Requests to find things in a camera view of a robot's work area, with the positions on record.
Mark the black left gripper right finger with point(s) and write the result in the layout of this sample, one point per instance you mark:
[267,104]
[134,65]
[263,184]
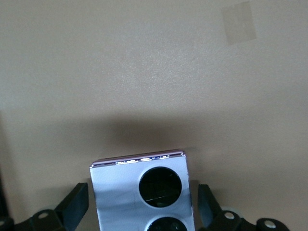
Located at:
[211,216]

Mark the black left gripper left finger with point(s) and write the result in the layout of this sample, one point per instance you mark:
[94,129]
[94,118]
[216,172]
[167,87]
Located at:
[69,207]

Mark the lilac flip phone round lenses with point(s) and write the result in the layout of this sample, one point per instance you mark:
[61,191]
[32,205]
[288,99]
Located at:
[115,187]

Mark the small tape patch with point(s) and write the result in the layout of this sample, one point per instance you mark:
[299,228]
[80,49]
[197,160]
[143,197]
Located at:
[238,24]

